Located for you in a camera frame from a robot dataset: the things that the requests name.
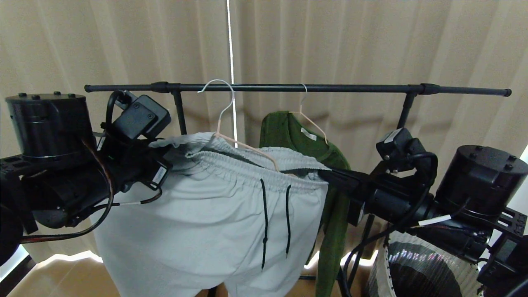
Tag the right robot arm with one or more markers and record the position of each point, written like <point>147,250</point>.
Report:
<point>478,177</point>

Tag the beige curtain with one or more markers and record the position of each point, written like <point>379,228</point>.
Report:
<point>371,41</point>

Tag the black clothes rack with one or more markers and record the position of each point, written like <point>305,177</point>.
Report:
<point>350,88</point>

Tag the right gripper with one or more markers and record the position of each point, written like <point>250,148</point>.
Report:
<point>396,204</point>

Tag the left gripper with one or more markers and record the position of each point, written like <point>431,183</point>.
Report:
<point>132,165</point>

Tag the green long-sleeved shirt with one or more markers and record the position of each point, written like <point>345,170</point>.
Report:
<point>288,132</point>

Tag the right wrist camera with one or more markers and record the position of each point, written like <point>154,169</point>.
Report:
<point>398,144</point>

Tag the pale grey shorts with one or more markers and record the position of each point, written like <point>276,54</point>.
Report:
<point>206,214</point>

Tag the white laundry basket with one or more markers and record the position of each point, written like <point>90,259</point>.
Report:
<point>412,255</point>

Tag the pink clothes hanger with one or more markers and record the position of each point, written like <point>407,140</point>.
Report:
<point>315,127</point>
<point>220,121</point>

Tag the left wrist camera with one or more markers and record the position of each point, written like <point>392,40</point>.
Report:
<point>140,117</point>

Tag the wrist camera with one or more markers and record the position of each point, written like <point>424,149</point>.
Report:
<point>398,144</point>
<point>140,117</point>

